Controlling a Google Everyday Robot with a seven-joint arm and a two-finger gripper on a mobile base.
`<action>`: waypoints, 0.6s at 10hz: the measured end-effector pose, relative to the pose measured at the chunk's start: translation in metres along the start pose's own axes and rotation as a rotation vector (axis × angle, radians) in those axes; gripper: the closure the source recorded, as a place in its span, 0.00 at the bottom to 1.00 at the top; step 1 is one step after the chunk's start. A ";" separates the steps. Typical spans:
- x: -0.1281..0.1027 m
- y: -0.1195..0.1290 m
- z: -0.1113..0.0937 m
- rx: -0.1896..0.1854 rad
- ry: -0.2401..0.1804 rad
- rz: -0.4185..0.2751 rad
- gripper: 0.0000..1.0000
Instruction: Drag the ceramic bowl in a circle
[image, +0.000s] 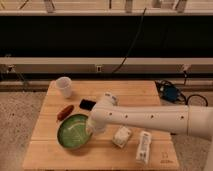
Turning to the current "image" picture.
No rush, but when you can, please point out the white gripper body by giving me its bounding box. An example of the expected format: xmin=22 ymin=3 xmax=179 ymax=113
xmin=86 ymin=116 xmax=106 ymax=135

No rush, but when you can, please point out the green ceramic bowl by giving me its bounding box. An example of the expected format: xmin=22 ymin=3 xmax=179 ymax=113
xmin=57 ymin=114 xmax=91 ymax=150

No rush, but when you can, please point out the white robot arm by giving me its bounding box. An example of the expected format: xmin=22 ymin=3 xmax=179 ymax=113
xmin=86 ymin=92 xmax=213 ymax=141

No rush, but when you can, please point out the small black box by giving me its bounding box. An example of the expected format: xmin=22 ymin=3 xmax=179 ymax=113
xmin=79 ymin=99 xmax=95 ymax=111

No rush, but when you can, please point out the wooden table board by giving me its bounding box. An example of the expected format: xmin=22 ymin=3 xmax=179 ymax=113
xmin=21 ymin=79 xmax=181 ymax=171

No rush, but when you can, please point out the brown sausage toy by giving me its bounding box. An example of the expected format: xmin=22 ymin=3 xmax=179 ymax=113
xmin=57 ymin=105 xmax=74 ymax=121

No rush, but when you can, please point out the blue device with cables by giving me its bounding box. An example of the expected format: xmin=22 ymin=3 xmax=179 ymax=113
xmin=156 ymin=80 xmax=209 ymax=106

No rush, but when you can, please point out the black hanging cable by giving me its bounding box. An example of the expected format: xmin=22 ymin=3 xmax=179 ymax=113
xmin=111 ymin=7 xmax=148 ymax=74

